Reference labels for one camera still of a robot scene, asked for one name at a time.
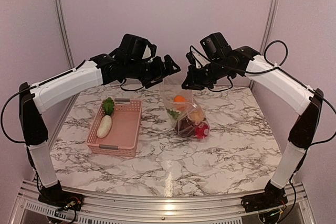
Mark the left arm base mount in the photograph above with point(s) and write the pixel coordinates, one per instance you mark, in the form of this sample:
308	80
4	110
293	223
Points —
64	201

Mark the white radish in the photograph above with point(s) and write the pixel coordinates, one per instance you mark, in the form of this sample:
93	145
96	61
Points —
104	127

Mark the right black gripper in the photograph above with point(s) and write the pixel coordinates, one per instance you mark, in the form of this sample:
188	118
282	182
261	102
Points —
194	82

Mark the red strawberry fruit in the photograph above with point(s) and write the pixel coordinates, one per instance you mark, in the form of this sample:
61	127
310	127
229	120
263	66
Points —
202	131

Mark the aluminium frame post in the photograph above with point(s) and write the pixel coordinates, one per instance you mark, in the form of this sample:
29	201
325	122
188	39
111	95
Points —
63	33
269	24

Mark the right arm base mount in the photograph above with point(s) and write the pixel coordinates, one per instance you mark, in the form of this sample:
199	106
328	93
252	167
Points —
262	201

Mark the front aluminium rail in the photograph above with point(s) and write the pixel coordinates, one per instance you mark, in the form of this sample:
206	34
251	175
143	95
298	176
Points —
113	208

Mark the dark purple beet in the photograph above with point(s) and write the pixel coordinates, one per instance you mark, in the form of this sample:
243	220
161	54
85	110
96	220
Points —
185	128

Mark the orange tangerine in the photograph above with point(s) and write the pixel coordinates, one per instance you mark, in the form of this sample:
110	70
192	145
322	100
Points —
179	99

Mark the clear zip top bag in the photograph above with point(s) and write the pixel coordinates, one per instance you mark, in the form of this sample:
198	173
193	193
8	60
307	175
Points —
171	87

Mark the right aluminium frame post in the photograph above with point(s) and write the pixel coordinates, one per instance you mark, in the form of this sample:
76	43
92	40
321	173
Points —
269	24

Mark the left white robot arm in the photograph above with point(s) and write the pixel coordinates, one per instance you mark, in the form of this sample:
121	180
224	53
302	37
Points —
36	99

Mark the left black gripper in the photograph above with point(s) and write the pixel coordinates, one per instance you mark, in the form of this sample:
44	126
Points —
159	71

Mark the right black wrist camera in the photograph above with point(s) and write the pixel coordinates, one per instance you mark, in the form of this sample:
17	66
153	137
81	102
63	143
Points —
215	46

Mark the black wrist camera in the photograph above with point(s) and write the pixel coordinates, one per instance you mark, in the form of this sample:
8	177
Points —
215	46
135	48

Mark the pink perforated plastic basket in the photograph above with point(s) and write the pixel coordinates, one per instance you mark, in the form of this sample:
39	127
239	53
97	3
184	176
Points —
123	136

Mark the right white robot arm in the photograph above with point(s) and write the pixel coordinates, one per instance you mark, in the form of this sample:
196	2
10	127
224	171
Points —
247	62

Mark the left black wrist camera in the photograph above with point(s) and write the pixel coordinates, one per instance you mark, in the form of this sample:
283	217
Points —
135	48

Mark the left aluminium frame post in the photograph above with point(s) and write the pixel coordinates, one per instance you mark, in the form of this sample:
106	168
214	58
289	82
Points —
63	33

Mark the green lettuce leaf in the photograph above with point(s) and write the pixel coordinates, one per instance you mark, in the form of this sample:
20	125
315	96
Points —
108	106

